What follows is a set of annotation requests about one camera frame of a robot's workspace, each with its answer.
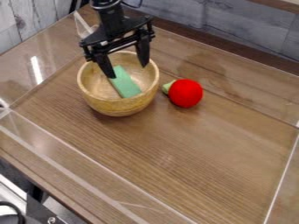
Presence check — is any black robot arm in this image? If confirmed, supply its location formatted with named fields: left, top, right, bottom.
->
left=78, top=0, right=155, bottom=79

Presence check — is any black metal table bracket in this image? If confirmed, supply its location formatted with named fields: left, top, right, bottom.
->
left=25, top=185, right=68, bottom=224

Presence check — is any clear acrylic corner bracket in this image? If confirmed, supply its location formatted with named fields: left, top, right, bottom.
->
left=73, top=11, right=98, bottom=39

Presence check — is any green rectangular stick block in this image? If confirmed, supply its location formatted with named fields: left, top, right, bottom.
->
left=108, top=66, right=141, bottom=98

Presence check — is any red toy strawberry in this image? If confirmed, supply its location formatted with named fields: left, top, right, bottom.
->
left=163, top=79, right=203, bottom=109

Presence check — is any light wooden bowl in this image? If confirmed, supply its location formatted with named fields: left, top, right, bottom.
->
left=77, top=51, right=160, bottom=116

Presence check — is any black cable under table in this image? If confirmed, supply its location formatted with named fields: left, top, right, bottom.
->
left=0, top=200, right=28, bottom=224

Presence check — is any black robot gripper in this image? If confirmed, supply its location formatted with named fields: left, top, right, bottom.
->
left=78, top=15, right=155, bottom=79

